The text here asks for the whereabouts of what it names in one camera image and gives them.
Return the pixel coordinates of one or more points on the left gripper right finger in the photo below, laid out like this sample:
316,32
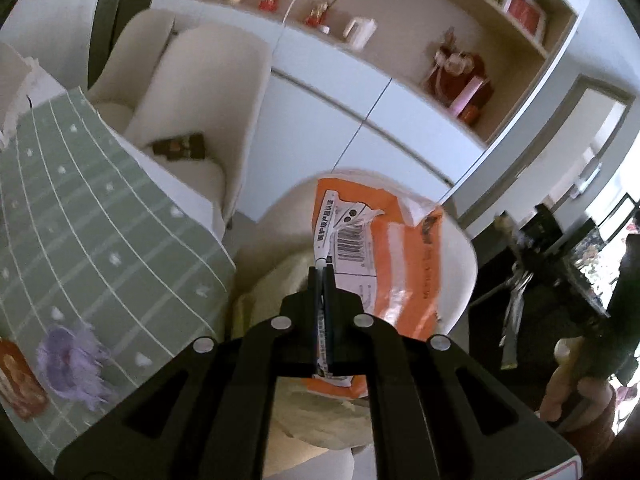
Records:
435,413

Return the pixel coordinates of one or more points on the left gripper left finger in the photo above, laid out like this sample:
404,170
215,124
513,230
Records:
206,413

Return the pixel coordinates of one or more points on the black snack wrapper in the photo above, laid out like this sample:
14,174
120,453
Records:
512,309

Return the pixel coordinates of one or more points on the orange snack bag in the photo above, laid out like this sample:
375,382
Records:
384,245

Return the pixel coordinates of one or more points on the red cookie bag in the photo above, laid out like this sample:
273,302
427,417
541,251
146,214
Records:
19,385

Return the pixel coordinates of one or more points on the person's right hand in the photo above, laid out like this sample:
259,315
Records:
565,381

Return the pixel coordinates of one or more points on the black tv stand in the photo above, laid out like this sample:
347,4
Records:
534,262

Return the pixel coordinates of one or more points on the purple toy carriage cup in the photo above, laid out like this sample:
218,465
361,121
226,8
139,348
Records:
71,363

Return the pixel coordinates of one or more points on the beige chair with bin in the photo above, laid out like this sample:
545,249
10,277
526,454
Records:
286,228

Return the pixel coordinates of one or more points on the green checked tablecloth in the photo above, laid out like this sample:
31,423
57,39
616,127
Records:
94,236

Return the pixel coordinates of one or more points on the beige middle chair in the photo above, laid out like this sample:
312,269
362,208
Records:
210,80

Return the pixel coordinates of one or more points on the wooden shelf cabinet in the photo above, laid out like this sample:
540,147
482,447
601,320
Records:
329,107

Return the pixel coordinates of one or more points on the red framed picture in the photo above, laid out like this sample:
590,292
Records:
530,16

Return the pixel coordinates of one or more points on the beige far chair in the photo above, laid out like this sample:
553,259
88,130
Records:
130,67

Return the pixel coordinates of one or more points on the red doll figurine right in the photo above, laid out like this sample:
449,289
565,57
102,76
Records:
317,14

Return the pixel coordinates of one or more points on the red doll figurine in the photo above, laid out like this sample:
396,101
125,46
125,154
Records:
270,6
317,14

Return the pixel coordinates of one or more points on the red doll figurine left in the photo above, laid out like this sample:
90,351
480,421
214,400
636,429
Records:
270,6

